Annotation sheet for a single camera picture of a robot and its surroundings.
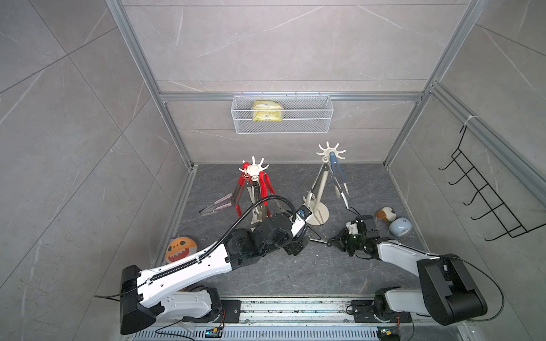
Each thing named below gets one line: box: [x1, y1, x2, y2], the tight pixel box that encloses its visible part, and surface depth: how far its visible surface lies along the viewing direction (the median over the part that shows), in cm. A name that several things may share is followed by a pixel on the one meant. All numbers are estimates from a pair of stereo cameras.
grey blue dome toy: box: [388, 217, 414, 238], surface depth 90 cm
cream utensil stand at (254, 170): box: [238, 156, 270, 227], surface depth 66 cm
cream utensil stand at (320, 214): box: [306, 142, 347, 226], surface depth 86 cm
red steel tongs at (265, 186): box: [258, 171, 271, 207], surface depth 67 cm
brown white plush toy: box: [375, 206, 397, 223], surface depth 99 cm
